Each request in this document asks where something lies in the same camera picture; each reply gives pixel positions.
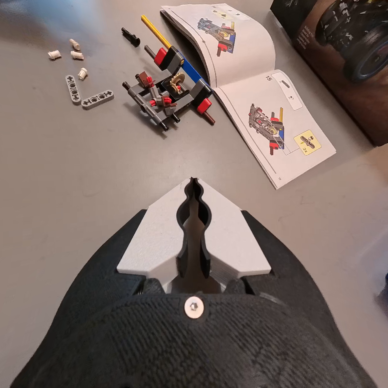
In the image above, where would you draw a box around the black lego axle pin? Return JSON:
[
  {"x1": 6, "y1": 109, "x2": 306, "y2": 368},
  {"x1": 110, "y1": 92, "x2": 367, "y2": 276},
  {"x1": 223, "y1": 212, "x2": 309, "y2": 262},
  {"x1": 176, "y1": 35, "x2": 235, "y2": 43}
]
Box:
[{"x1": 121, "y1": 27, "x2": 141, "y2": 47}]

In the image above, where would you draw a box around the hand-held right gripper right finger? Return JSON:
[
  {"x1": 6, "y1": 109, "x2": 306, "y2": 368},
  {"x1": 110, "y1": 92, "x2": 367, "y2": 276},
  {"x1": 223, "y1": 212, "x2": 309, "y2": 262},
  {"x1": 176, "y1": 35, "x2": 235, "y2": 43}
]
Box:
[{"x1": 194, "y1": 177, "x2": 272, "y2": 279}]

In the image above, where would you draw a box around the partly built lego chassis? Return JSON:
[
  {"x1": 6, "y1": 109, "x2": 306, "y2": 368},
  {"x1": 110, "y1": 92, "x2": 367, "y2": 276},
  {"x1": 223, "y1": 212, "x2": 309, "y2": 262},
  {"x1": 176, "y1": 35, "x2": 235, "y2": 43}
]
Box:
[{"x1": 121, "y1": 15, "x2": 216, "y2": 132}]

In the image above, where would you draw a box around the open instruction booklet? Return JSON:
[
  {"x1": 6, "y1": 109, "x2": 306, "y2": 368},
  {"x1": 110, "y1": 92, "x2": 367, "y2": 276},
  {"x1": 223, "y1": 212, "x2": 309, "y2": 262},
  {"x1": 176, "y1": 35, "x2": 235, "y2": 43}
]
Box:
[{"x1": 160, "y1": 3, "x2": 337, "y2": 190}]

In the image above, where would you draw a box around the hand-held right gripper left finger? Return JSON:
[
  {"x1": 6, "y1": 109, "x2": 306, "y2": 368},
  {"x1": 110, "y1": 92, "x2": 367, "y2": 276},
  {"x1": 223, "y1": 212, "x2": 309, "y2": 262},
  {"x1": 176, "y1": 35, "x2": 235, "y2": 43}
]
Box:
[{"x1": 116, "y1": 177, "x2": 196, "y2": 279}]

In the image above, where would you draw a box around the grey three-hole lego beam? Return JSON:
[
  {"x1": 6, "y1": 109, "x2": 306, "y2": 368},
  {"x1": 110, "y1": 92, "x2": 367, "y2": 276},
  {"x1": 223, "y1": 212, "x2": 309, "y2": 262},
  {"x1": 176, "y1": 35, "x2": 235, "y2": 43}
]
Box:
[
  {"x1": 65, "y1": 74, "x2": 82, "y2": 105},
  {"x1": 81, "y1": 89, "x2": 115, "y2": 109}
]

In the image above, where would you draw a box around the lego set box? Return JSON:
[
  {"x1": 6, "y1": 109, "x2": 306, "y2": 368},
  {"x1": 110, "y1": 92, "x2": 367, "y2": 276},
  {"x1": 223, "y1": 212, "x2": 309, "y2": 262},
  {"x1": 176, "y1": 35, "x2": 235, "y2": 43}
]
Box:
[{"x1": 270, "y1": 0, "x2": 388, "y2": 147}]

